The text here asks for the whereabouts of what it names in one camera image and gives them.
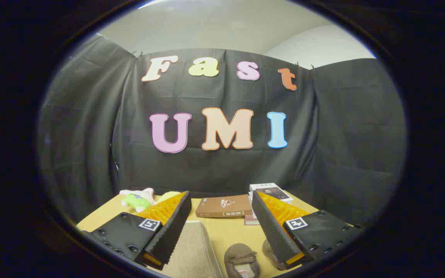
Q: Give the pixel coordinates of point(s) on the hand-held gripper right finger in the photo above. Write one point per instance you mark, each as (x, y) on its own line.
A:
(269, 227)

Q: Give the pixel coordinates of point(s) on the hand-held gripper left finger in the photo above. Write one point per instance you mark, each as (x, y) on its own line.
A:
(176, 227)

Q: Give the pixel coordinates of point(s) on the brown fuzzy shoe with bow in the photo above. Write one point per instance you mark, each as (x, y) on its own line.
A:
(269, 251)
(242, 256)

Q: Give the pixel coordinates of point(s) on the beige fabric storage box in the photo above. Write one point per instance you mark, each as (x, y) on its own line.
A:
(191, 251)

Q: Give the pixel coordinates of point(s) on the pinkish brown book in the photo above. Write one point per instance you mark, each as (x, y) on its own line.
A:
(251, 220)

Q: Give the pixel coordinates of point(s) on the yellow round plush cushion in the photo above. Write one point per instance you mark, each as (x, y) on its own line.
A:
(168, 195)

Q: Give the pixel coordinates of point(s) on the white book with portrait cover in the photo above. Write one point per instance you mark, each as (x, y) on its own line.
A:
(270, 192)

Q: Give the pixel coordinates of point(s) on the pink and green plush toy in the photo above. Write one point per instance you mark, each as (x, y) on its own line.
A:
(135, 200)

